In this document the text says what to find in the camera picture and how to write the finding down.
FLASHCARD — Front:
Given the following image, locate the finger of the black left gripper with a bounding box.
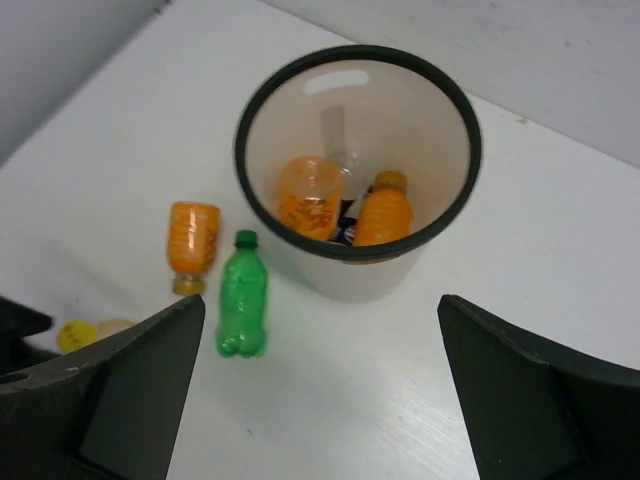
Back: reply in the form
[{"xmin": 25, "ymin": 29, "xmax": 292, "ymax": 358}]
[{"xmin": 1, "ymin": 297, "xmax": 53, "ymax": 373}]

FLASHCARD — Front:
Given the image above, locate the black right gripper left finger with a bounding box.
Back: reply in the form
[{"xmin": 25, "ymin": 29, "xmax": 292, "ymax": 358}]
[{"xmin": 1, "ymin": 295, "xmax": 205, "ymax": 479}]

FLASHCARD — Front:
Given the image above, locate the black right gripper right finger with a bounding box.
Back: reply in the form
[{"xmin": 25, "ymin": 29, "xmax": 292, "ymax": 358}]
[{"xmin": 438, "ymin": 295, "xmax": 639, "ymax": 479}]

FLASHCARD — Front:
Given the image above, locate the clear bottle with yellow cap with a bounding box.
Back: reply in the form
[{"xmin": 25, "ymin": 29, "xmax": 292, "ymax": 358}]
[{"xmin": 56, "ymin": 318, "xmax": 136, "ymax": 354}]

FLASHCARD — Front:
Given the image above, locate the orange juice bottle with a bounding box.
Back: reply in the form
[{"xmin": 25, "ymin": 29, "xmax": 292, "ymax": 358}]
[{"xmin": 166, "ymin": 201, "xmax": 220, "ymax": 296}]

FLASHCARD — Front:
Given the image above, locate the orange labelled crushed bottle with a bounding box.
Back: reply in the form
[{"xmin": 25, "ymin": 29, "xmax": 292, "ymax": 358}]
[{"xmin": 279, "ymin": 157, "xmax": 346, "ymax": 242}]

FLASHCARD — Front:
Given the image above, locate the clear bottle with black label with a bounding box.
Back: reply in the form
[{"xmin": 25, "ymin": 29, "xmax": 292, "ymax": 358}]
[{"xmin": 320, "ymin": 105, "xmax": 362, "ymax": 176}]

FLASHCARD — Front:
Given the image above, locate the orange bottle in bin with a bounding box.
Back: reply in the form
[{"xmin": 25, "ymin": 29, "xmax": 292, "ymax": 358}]
[{"xmin": 353, "ymin": 170, "xmax": 413, "ymax": 247}]

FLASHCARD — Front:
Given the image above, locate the blue labelled bottle in bin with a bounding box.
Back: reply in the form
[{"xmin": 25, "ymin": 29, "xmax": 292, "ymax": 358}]
[{"xmin": 329, "ymin": 186, "xmax": 372, "ymax": 246}]

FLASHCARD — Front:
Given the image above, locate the white bin with black rim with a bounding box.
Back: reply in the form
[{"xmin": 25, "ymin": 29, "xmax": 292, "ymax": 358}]
[{"xmin": 234, "ymin": 45, "xmax": 482, "ymax": 303}]

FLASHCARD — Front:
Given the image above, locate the green plastic bottle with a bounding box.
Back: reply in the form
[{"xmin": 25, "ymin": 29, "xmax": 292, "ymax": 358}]
[{"xmin": 215, "ymin": 229, "xmax": 269, "ymax": 358}]

